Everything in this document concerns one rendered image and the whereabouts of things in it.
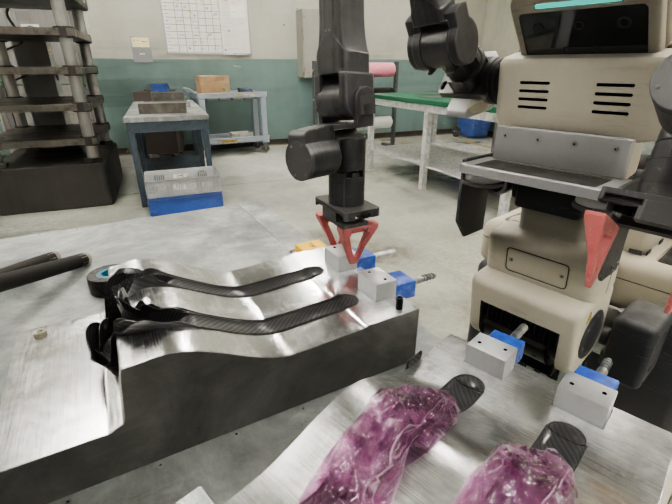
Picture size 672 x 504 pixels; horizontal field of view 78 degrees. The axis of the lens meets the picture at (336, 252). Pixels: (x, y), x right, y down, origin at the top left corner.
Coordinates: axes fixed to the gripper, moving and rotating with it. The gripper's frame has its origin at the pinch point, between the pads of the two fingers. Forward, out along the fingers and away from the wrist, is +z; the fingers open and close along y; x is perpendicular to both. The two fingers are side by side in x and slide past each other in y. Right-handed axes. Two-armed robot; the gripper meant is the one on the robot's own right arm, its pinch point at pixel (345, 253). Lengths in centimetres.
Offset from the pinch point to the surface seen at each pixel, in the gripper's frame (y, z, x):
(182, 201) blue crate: -301, 77, 19
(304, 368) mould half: 17.7, 5.2, -16.2
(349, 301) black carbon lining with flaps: 10.8, 2.2, -5.6
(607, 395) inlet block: 40.1, 2.4, 8.7
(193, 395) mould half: 17.6, 3.5, -29.5
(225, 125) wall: -620, 60, 146
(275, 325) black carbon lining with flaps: 10.2, 3.0, -17.0
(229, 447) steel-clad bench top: 19.8, 10.7, -26.9
